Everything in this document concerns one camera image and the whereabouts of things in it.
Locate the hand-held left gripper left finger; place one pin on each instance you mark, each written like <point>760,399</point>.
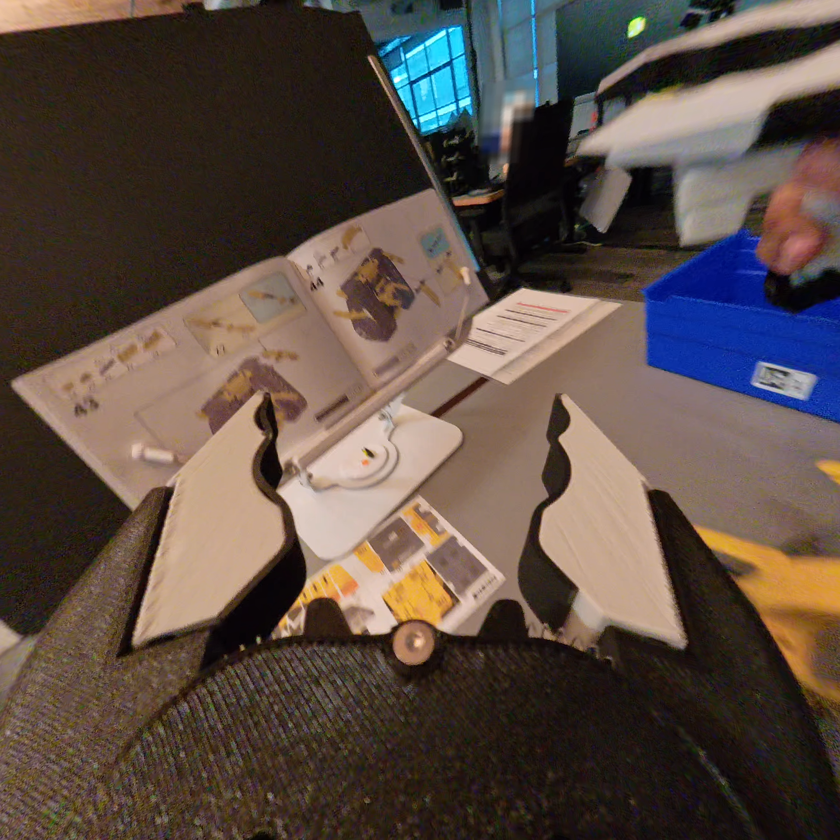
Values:
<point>216,525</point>

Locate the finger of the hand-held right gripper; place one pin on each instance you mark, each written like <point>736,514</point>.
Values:
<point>722,39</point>
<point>689,124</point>

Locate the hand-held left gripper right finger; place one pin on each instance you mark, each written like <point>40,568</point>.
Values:
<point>610,544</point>

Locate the instruction booklet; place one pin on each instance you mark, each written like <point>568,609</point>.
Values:
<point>197,367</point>

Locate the yellow tracked toy vehicle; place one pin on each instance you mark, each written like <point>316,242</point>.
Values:
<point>781,590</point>

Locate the person's right hand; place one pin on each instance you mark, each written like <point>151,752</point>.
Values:
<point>800,216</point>

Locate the white leaning panel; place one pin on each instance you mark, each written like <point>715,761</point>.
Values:
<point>604,197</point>

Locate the black office chair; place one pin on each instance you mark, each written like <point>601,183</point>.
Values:
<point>538,184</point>

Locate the yellow sticker sheet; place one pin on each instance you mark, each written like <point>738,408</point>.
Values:
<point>420,571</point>

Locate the blue plastic bin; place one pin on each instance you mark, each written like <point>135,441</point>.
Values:
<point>695,334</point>

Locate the white book stand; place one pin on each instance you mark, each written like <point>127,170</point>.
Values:
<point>420,446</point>

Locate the laminated instruction sheet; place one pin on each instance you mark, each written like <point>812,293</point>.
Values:
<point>525,328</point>

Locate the window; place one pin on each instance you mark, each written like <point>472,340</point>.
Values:
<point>433,79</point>

